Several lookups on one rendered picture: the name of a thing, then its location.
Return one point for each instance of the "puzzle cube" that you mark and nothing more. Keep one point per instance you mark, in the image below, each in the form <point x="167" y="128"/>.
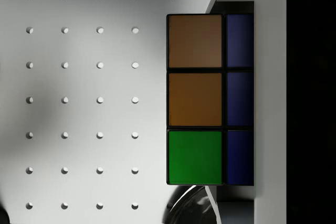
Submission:
<point x="195" y="98"/>

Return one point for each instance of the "black plate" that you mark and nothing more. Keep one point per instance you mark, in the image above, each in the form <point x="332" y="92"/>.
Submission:
<point x="189" y="208"/>

